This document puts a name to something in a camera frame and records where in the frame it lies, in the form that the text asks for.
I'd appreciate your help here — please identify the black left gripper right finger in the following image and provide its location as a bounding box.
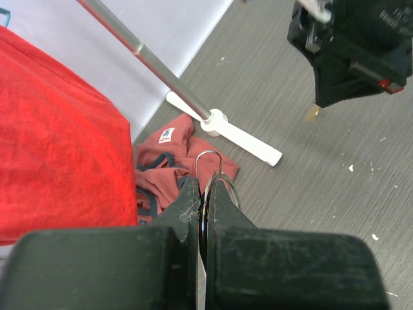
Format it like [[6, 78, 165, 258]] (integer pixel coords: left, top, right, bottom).
[[205, 180, 390, 309]]

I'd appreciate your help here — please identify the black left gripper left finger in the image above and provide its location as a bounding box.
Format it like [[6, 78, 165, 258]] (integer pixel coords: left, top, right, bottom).
[[1, 178, 199, 309]]

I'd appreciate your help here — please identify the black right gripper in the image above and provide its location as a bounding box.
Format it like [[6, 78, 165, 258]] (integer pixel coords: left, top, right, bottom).
[[287, 1, 412, 108]]

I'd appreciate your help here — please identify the black head key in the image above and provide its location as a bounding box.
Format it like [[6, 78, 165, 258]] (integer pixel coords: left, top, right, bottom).
[[305, 105, 321, 123]]

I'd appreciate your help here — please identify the keyring with tagged keys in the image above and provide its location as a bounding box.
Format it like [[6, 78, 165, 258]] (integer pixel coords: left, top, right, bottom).
[[196, 150, 242, 266]]

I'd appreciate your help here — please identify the dark red crumpled shirt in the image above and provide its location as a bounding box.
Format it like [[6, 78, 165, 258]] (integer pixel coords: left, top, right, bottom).
[[135, 114, 239, 225]]

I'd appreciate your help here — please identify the silver white clothes rack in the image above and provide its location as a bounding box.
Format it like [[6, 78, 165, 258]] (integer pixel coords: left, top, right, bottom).
[[78, 1, 282, 167]]

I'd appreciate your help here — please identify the bright red shirt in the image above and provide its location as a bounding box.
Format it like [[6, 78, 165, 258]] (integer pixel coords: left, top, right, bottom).
[[1, 28, 137, 245]]

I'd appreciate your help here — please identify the teal clothes hanger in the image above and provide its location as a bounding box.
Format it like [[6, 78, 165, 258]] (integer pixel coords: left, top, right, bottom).
[[0, 7, 11, 28]]

